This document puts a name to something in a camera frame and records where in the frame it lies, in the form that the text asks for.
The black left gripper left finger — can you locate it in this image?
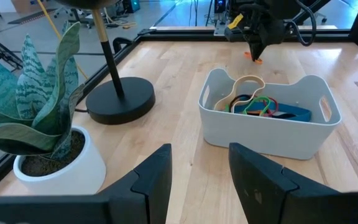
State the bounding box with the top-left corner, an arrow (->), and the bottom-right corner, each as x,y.
98,142 -> 173,224

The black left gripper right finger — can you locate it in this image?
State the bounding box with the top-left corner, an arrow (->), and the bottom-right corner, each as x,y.
228,142 -> 347,224

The orange rubber band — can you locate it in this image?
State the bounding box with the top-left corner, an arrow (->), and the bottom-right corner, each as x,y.
243,51 -> 264,65

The white plastic bin with handles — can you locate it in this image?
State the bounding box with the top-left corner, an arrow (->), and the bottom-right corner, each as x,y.
198,67 -> 342,161

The thin green rubber band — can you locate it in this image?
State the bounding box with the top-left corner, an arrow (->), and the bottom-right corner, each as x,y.
242,95 -> 272,116

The red rubber band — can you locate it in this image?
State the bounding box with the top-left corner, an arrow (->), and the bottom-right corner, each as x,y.
261,96 -> 279,118

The blue tray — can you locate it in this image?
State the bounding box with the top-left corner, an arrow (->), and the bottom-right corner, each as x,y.
225,102 -> 312,123

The yellow tag on gripper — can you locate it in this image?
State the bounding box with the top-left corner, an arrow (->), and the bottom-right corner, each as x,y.
227,12 -> 244,30

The white round plant pot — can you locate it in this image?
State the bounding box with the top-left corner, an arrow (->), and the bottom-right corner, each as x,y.
12,124 -> 108,196

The white globe table lamp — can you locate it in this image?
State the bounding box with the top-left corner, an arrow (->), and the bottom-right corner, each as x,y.
54,0 -> 157,126

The black computer with blue light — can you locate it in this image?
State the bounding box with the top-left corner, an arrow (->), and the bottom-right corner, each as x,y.
122,0 -> 141,14

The green snake plant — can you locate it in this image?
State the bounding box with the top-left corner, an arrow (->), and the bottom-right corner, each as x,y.
0,21 -> 86,161

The brown cardboard box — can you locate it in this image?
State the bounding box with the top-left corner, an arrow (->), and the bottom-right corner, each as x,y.
11,0 -> 48,14

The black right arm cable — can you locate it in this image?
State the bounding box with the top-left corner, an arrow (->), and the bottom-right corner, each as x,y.
286,0 -> 318,47

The yellow hanging cable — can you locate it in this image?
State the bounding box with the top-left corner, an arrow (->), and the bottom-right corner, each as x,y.
35,0 -> 89,80

